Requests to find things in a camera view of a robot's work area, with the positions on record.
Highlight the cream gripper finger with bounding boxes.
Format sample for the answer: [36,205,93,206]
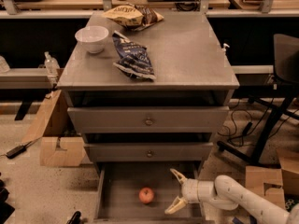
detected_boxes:
[164,196,188,215]
[170,168,187,185]

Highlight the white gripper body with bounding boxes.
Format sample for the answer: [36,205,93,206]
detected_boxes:
[181,179,216,203]

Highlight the red apple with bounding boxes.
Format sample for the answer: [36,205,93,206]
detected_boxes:
[138,187,155,204]

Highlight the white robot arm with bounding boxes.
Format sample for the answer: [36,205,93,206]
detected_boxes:
[164,168,299,224]

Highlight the grey open bottom drawer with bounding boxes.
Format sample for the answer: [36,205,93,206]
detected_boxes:
[93,161,214,224]

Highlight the grey middle drawer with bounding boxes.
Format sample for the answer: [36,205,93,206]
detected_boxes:
[84,143,213,162]

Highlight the grey drawer cabinet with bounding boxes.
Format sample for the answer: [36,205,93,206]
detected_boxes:
[58,11,239,168]

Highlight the grey top drawer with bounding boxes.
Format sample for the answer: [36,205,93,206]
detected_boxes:
[68,106,228,134]

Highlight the right cardboard box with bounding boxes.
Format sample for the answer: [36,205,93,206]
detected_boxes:
[245,148,299,210]

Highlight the cardboard box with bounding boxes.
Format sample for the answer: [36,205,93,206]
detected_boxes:
[245,148,299,210]
[21,90,90,167]

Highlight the left cardboard box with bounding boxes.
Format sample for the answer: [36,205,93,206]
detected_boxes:
[21,90,90,167]

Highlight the blue chip bag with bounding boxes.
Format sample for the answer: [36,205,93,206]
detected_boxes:
[112,31,156,80]

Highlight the small white pump bottle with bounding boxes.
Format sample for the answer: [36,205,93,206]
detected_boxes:
[222,43,230,54]

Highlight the white ceramic bowl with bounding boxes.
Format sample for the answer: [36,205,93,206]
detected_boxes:
[75,26,109,53]

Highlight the yellow chip bag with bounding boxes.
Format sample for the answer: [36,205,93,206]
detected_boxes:
[102,4,164,31]

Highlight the clear plastic bottle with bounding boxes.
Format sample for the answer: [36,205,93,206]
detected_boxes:
[44,51,60,77]

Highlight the black power adapter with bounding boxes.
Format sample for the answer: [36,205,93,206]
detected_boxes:
[6,146,26,159]

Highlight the black floor cables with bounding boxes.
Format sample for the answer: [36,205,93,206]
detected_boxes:
[217,99,299,147]

